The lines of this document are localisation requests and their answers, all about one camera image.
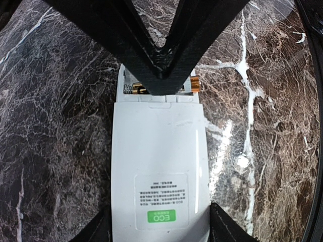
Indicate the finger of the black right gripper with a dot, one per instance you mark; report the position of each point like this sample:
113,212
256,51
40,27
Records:
117,26
195,27

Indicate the gold AAA battery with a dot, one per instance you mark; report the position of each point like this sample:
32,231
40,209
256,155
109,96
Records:
191,85

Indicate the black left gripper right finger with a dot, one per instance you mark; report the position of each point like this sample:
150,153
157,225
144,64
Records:
224,229

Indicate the white remote control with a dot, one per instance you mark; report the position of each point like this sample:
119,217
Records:
159,167

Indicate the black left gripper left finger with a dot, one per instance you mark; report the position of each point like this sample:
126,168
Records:
97,230

